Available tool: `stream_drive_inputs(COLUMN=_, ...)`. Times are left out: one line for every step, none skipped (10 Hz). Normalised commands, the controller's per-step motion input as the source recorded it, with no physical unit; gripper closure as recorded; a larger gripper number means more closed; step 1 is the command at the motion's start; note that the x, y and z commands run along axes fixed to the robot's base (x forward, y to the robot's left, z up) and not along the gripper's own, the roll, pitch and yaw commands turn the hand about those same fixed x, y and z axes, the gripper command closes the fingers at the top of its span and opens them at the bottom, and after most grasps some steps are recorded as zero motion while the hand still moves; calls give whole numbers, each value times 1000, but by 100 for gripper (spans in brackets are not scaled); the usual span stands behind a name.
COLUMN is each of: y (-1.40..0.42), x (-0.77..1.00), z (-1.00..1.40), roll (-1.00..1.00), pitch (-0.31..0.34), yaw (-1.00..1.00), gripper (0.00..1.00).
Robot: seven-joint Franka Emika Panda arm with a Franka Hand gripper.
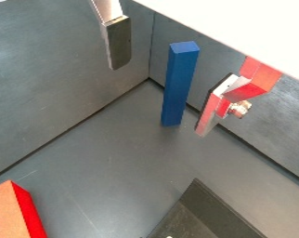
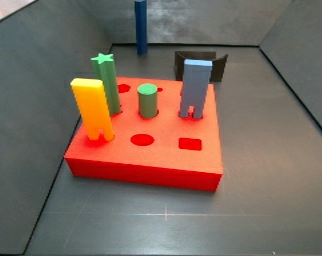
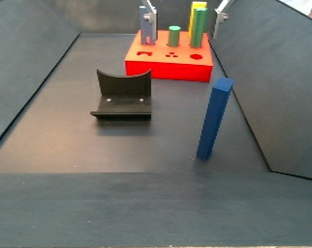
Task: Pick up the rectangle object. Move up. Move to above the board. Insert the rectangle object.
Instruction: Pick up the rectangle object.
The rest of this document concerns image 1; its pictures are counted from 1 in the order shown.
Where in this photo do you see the black curved stand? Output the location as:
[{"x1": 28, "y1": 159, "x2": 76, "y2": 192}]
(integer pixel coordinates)
[{"x1": 148, "y1": 178, "x2": 268, "y2": 238}]

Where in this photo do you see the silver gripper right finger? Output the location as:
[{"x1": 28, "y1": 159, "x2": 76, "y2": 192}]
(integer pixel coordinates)
[{"x1": 195, "y1": 57, "x2": 283, "y2": 137}]

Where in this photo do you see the red peg board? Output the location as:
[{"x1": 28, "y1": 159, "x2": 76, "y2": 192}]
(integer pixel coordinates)
[{"x1": 0, "y1": 180, "x2": 48, "y2": 238}]

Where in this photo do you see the dark blue rectangular block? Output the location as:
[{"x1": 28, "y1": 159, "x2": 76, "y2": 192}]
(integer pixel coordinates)
[{"x1": 162, "y1": 41, "x2": 200, "y2": 126}]

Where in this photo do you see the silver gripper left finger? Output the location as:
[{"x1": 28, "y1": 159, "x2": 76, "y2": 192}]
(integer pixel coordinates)
[{"x1": 90, "y1": 0, "x2": 132, "y2": 70}]

